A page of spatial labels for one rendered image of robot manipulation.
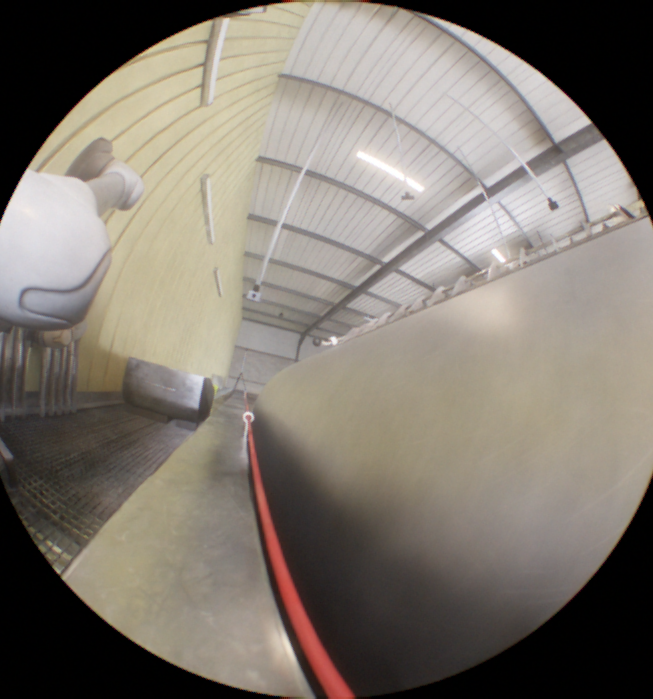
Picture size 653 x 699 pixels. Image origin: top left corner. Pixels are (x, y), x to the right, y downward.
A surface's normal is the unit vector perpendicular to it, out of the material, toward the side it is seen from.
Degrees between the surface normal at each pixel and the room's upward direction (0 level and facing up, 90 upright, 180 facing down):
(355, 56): 180
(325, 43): 180
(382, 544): 77
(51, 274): 107
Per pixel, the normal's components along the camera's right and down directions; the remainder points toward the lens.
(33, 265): 0.88, 0.39
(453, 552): -0.84, -0.47
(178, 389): 0.40, -0.17
